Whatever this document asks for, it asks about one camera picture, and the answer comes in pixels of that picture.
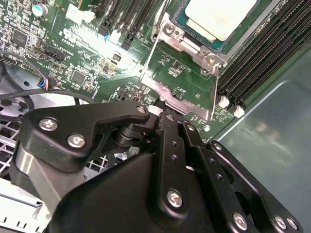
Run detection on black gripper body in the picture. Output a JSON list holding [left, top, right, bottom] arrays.
[[9, 142, 231, 233]]

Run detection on metal socket cover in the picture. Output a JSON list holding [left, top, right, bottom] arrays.
[[138, 36, 228, 121]]

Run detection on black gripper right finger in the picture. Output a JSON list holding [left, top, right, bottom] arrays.
[[180, 121, 304, 233]]

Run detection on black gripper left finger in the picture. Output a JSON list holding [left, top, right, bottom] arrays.
[[17, 100, 192, 216]]

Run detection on silver CPU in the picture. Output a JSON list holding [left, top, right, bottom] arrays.
[[173, 0, 269, 53]]

